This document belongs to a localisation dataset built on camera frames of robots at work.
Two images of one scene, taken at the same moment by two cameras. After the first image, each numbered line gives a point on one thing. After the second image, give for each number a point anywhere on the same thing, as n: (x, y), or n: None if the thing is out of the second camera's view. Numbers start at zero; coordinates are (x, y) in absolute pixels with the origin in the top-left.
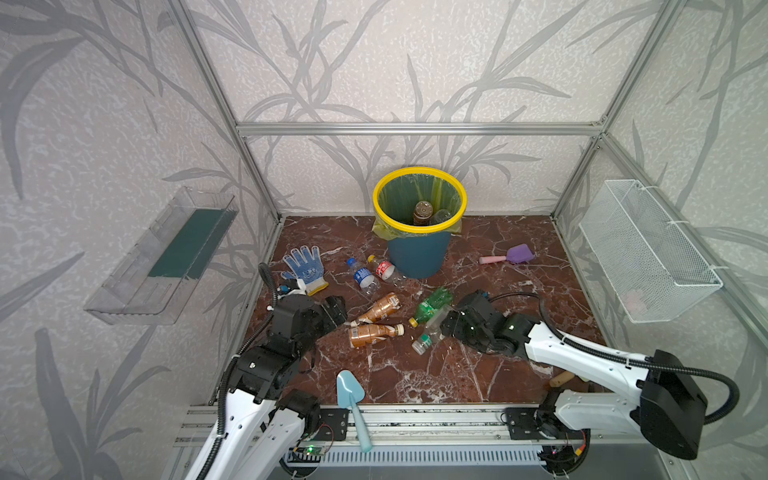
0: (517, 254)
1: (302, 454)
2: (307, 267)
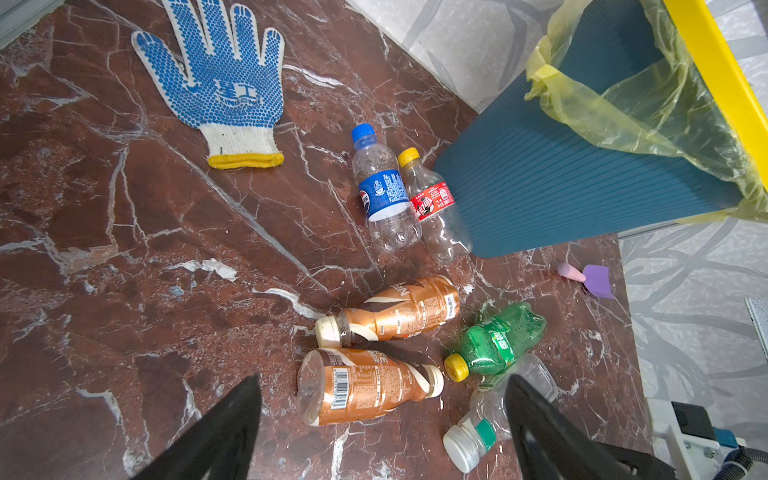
0: (596, 277)
1: None
2: (233, 95)
